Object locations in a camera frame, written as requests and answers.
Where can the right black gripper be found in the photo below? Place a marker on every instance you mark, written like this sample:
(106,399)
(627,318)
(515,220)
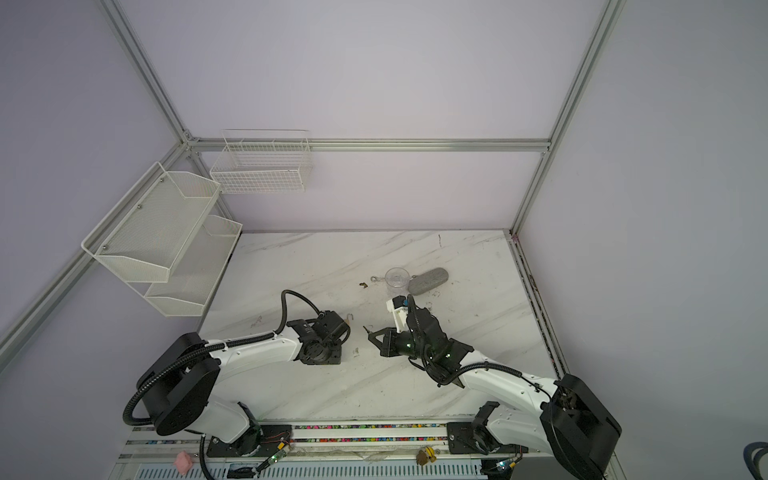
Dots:
(387,346)

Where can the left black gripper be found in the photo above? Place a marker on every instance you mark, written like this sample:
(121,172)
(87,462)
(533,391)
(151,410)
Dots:
(335,358)

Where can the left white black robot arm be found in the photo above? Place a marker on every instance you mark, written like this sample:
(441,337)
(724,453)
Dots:
(177,392)

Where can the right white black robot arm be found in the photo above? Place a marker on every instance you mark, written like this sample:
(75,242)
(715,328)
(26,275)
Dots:
(560,417)

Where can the clear plastic cup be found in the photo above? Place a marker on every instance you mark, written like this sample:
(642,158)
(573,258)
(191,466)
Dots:
(397,280)

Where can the white two-tier mesh shelf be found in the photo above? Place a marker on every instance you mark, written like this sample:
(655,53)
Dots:
(165,241)

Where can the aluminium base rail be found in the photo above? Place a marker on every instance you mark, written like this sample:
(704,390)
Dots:
(348,450)

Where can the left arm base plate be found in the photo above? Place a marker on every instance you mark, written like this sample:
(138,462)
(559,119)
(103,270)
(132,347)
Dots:
(261,441)

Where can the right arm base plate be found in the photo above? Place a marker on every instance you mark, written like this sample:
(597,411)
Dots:
(463,439)

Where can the white wire basket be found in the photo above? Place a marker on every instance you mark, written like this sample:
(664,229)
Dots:
(263,161)

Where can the aluminium frame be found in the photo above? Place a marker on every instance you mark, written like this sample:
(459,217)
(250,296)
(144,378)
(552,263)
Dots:
(93,91)

